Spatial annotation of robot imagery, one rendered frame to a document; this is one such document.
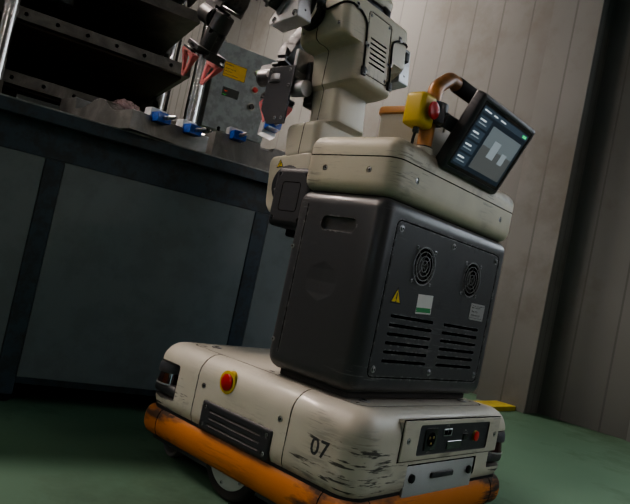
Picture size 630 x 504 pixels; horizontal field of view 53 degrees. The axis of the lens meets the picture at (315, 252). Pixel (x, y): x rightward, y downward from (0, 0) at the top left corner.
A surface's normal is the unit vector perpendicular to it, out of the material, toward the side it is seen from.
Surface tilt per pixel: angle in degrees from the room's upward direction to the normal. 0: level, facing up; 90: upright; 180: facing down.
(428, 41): 90
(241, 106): 90
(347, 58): 90
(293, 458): 90
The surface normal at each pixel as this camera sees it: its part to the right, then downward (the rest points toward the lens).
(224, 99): 0.47, 0.06
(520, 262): -0.66, -0.17
